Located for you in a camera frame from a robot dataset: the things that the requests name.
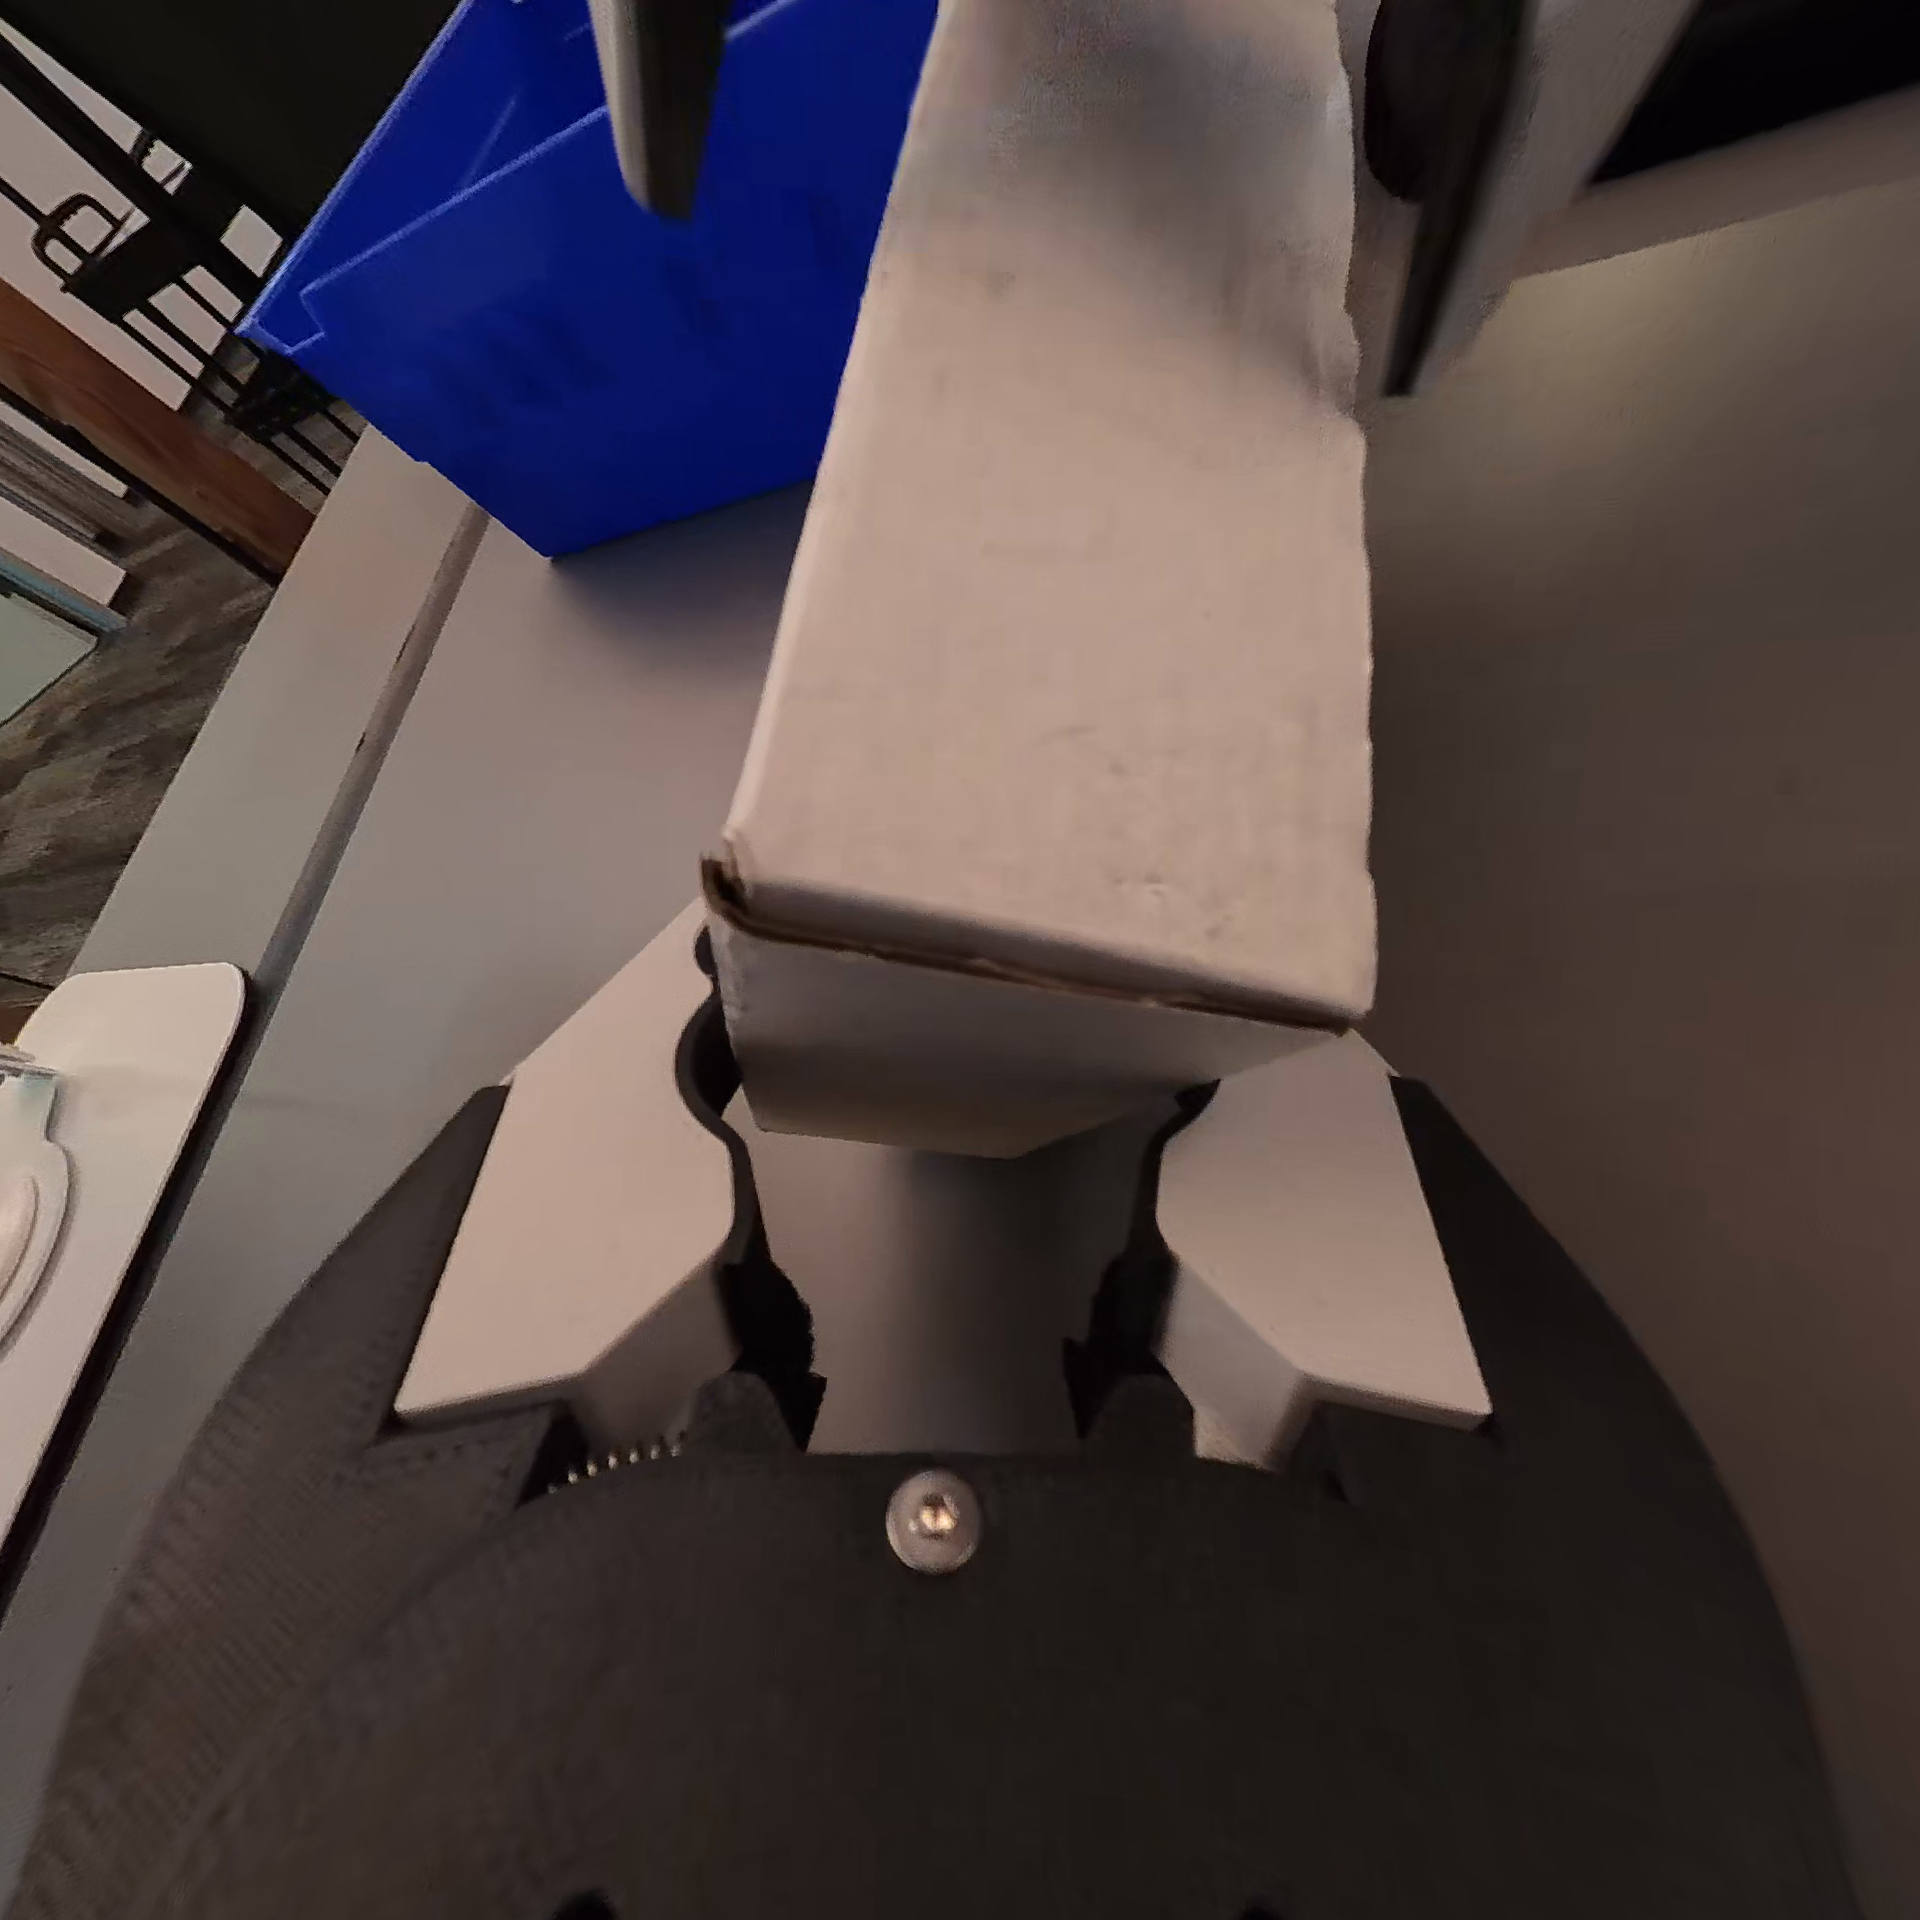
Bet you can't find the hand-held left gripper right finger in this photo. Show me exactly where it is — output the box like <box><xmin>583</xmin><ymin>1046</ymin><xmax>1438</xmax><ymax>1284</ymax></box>
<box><xmin>1061</xmin><ymin>1034</ymin><xmax>1495</xmax><ymax>1467</ymax></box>

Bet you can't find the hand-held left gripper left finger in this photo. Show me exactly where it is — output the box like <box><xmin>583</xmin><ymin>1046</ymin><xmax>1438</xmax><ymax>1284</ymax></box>
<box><xmin>395</xmin><ymin>923</ymin><xmax>822</xmax><ymax>1458</ymax></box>

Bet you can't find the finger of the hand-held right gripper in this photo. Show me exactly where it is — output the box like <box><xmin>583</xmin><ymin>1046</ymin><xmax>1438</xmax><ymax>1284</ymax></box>
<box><xmin>1355</xmin><ymin>0</ymin><xmax>1655</xmax><ymax>400</ymax></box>
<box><xmin>584</xmin><ymin>0</ymin><xmax>731</xmax><ymax>225</ymax></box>

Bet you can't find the blue plastic bin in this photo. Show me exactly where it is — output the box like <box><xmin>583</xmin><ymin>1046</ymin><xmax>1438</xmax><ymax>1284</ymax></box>
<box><xmin>242</xmin><ymin>0</ymin><xmax>940</xmax><ymax>561</ymax></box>

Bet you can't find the white cardboard box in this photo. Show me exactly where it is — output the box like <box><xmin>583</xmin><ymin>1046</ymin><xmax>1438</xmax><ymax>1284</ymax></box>
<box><xmin>702</xmin><ymin>0</ymin><xmax>1380</xmax><ymax>1160</ymax></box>

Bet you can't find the black mesh chair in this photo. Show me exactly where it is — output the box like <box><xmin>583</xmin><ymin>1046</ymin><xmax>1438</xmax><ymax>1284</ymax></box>
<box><xmin>28</xmin><ymin>0</ymin><xmax>504</xmax><ymax>242</ymax></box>

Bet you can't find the white stand base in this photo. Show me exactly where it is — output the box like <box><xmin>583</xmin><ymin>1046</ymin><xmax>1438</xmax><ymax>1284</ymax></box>
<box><xmin>0</xmin><ymin>957</ymin><xmax>247</xmax><ymax>1576</ymax></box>

